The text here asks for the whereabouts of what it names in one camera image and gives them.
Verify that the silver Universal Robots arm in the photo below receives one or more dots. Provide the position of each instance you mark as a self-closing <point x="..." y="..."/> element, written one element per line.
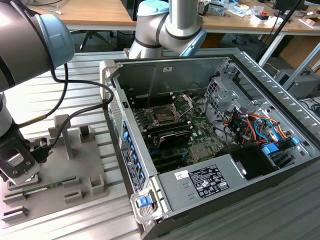
<point x="25" y="45"/>

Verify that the CPU socket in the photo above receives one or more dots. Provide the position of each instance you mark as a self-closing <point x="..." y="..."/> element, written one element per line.
<point x="163" y="115"/>

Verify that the black RAM slot row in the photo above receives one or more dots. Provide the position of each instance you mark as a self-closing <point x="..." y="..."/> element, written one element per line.
<point x="167" y="127"/>
<point x="162" y="100"/>

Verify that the black expansion slot row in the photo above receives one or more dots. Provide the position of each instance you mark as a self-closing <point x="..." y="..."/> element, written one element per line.
<point x="170" y="160"/>

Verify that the grey plastic parts rack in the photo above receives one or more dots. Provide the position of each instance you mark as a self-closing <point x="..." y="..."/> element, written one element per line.
<point x="55" y="172"/>

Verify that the green RAM stick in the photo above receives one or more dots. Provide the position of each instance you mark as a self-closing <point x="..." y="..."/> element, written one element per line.
<point x="50" y="186"/>

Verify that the office chair base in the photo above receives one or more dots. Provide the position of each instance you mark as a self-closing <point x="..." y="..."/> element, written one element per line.
<point x="86" y="37"/>

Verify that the open grey PC case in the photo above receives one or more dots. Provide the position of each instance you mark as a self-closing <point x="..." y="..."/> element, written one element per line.
<point x="140" y="72"/>

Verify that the blue case latch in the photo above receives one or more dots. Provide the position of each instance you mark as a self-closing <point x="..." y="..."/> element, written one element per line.
<point x="144" y="202"/>

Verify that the black graphics card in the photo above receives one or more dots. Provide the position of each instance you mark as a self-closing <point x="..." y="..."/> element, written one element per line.
<point x="175" y="140"/>

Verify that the grey power supply unit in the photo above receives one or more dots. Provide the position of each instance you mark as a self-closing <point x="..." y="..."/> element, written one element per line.
<point x="172" y="197"/>

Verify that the black computer tower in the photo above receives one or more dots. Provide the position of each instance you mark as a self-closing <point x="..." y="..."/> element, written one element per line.
<point x="128" y="10"/>

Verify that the silver chipset heat sink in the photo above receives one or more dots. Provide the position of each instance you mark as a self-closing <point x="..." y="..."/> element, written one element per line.
<point x="201" y="151"/>

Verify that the green motherboard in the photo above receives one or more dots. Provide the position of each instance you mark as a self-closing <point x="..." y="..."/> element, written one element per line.
<point x="203" y="131"/>

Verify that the perforated metal drive cage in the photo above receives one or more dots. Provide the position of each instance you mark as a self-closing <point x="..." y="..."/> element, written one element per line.
<point x="225" y="97"/>

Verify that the black plastic shroud box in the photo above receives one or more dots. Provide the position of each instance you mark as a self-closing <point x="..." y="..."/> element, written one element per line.
<point x="250" y="160"/>

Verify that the grey metal box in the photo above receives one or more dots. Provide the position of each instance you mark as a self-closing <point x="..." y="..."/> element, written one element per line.
<point x="217" y="10"/>

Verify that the blue disk carrier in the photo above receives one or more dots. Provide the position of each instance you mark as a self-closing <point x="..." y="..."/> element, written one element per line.
<point x="270" y="149"/>

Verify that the black tripod pole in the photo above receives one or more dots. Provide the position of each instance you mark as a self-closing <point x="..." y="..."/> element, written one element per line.
<point x="269" y="43"/>

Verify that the white box with black item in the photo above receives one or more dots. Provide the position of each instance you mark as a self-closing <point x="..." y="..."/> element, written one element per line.
<point x="262" y="20"/>

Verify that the small blue clip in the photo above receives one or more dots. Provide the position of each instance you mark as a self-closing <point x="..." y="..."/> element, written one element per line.
<point x="295" y="140"/>

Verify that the grey PC tower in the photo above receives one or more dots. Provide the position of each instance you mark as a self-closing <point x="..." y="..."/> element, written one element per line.
<point x="305" y="85"/>

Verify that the brown cardboard box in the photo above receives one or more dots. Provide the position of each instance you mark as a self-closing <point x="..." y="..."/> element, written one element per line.
<point x="300" y="50"/>

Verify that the black monitor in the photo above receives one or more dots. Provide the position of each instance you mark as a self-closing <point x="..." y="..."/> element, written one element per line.
<point x="287" y="4"/>

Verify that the small brown cardboard piece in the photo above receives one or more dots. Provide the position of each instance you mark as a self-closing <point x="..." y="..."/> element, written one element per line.
<point x="311" y="23"/>

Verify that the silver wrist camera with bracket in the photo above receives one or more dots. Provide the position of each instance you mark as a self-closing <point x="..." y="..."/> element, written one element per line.
<point x="17" y="170"/>

